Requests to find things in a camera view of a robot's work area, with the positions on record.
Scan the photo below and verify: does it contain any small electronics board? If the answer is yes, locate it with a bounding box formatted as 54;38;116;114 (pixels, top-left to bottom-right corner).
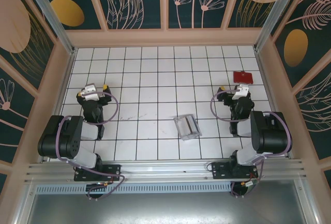
242;178;259;191

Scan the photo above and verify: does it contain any grey metal sheet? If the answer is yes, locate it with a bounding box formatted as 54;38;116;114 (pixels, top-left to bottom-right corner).
24;180;311;224

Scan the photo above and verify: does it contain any aluminium side rail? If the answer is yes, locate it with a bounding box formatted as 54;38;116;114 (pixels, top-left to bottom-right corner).
38;48;78;163
254;48;294;159

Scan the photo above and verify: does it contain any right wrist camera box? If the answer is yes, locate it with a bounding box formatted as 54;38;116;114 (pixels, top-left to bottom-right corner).
231;83;250;101

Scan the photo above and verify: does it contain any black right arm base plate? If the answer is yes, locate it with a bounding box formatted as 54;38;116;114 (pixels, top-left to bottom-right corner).
211;161;259;180

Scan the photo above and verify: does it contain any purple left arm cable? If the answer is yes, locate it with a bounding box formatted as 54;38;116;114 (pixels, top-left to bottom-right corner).
55;92;126;200

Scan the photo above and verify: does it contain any clear acrylic card box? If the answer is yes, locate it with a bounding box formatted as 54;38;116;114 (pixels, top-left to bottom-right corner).
173;114;203;142

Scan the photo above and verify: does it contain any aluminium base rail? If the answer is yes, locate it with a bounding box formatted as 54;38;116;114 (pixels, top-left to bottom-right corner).
24;158;308;184

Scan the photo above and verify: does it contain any grey slotted cable duct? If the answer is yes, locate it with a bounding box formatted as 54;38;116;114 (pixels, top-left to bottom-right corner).
34;183;233;194

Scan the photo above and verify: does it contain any red card holder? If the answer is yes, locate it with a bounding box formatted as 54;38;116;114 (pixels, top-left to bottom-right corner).
233;70;254;85

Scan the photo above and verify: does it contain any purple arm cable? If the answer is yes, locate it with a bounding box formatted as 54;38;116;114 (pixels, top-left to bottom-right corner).
55;92;126;200
210;89;293;198

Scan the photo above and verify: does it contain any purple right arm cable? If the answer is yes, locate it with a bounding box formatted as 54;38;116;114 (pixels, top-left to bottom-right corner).
210;89;293;198

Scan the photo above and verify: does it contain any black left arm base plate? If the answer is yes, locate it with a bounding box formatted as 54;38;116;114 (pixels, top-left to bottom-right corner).
73;163;122;182

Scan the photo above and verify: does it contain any aluminium corner post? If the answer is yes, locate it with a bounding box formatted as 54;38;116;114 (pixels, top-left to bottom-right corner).
21;0;76;55
254;0;304;52

